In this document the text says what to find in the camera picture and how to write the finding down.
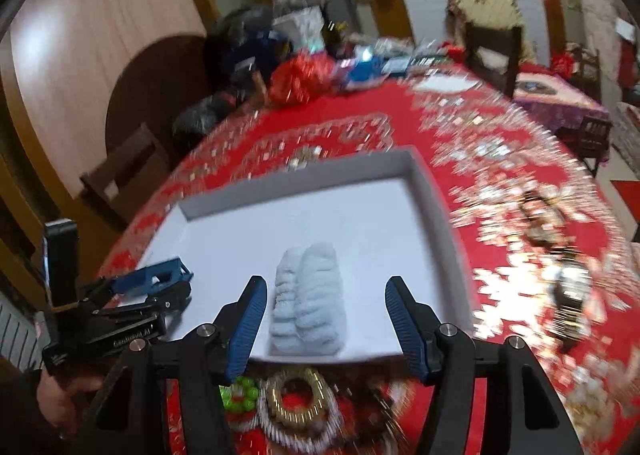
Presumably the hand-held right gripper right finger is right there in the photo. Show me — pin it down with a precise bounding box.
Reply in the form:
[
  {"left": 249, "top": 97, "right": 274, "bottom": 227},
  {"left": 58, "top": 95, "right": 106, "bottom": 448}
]
[{"left": 384, "top": 276, "right": 571, "bottom": 455}]

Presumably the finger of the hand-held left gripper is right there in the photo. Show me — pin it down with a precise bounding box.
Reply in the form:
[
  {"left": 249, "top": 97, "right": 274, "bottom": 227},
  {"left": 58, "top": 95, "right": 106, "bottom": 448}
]
[
  {"left": 107, "top": 280, "right": 193, "bottom": 331},
  {"left": 80, "top": 277, "right": 123, "bottom": 308}
]

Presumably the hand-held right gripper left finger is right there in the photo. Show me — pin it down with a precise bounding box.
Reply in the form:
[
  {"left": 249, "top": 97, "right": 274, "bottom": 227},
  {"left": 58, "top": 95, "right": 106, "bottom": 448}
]
[{"left": 75, "top": 276, "right": 268, "bottom": 455}]

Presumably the light blue fluffy scrunchie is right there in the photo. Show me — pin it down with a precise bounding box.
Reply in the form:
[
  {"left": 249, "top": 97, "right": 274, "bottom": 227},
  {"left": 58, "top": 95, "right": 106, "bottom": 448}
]
[{"left": 269, "top": 241, "right": 349, "bottom": 357}]

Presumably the green bead bracelet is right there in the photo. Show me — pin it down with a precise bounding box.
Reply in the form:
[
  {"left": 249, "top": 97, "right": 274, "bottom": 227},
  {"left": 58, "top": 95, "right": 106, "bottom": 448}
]
[{"left": 219, "top": 375, "right": 261, "bottom": 414}]

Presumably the white cardboard box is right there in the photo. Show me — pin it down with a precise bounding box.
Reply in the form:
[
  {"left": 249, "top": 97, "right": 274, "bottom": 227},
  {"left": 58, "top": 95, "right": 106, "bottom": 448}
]
[{"left": 134, "top": 146, "right": 477, "bottom": 367}]

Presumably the dark bead bracelet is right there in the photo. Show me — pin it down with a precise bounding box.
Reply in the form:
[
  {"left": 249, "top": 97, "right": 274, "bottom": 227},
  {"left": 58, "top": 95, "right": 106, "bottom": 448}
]
[{"left": 515, "top": 190, "right": 572, "bottom": 252}]

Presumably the person's left forearm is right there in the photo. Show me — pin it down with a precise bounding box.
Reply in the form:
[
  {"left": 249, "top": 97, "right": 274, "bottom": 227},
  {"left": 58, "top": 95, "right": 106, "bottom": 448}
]
[{"left": 0, "top": 367, "right": 61, "bottom": 455}]

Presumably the person's left hand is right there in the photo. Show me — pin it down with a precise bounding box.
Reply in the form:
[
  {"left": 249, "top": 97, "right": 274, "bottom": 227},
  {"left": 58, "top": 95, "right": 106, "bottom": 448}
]
[{"left": 36, "top": 369, "right": 103, "bottom": 441}]

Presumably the dark wooden chair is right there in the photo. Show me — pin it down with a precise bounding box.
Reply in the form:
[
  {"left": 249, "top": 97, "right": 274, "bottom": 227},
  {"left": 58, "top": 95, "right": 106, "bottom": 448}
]
[
  {"left": 464, "top": 21, "right": 524, "bottom": 99},
  {"left": 79, "top": 121, "right": 174, "bottom": 232},
  {"left": 569, "top": 47, "right": 602, "bottom": 102},
  {"left": 559, "top": 115, "right": 614, "bottom": 176}
]

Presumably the wristwatch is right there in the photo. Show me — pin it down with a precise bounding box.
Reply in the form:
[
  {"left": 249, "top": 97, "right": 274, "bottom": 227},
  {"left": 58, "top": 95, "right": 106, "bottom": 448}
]
[{"left": 544, "top": 255, "right": 597, "bottom": 352}]

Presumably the black plastic bag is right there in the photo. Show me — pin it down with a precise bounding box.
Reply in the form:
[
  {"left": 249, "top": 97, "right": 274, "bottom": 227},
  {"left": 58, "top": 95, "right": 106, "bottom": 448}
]
[{"left": 172, "top": 91, "right": 242, "bottom": 136}]

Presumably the red floral tablecloth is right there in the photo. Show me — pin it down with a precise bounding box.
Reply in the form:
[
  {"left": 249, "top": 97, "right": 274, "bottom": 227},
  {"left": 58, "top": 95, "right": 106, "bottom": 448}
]
[{"left": 97, "top": 60, "right": 640, "bottom": 455}]

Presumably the red plastic bag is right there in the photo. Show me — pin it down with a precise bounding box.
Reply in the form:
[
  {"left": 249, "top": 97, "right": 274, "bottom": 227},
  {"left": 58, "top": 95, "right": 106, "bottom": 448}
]
[{"left": 267, "top": 51, "right": 342, "bottom": 109}]

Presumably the blue plastic packet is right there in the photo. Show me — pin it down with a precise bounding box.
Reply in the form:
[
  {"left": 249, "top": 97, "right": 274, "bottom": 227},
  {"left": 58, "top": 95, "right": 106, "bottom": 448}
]
[{"left": 345, "top": 57, "right": 393, "bottom": 86}]

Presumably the blue bag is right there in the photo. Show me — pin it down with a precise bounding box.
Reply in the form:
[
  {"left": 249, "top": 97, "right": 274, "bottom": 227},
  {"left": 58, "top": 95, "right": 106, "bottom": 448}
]
[{"left": 229, "top": 31, "right": 294, "bottom": 82}]

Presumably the purple patterned tablecloth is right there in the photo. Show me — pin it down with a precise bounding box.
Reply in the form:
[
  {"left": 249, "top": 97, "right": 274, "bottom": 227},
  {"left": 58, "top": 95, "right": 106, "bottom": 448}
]
[{"left": 514, "top": 62, "right": 612, "bottom": 132}]

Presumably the white carton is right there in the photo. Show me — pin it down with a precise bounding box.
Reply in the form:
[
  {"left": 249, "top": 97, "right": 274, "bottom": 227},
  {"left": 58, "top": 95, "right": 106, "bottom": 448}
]
[{"left": 272, "top": 7, "right": 324, "bottom": 54}]

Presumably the wine bottle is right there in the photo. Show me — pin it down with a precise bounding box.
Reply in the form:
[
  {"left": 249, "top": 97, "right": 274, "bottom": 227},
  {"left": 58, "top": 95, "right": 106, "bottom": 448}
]
[{"left": 322, "top": 17, "right": 341, "bottom": 58}]

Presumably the red gift bag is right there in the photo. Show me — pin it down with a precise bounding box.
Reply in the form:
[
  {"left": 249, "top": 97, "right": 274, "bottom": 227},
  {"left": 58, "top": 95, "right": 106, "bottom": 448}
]
[{"left": 551, "top": 52, "right": 582, "bottom": 79}]

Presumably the floral cloth cover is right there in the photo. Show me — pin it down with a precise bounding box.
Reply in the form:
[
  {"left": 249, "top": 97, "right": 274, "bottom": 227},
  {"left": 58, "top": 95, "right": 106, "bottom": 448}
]
[{"left": 446, "top": 0, "right": 523, "bottom": 30}]

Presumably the silver gold beaded bracelet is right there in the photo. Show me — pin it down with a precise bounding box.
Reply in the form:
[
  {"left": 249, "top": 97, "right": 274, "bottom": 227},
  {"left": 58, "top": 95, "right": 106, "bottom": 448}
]
[{"left": 263, "top": 367, "right": 335, "bottom": 432}]

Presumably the silver rhinestone bracelet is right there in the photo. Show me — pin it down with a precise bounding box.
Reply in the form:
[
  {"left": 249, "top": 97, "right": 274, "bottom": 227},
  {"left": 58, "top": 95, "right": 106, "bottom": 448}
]
[{"left": 255, "top": 407, "right": 347, "bottom": 455}]

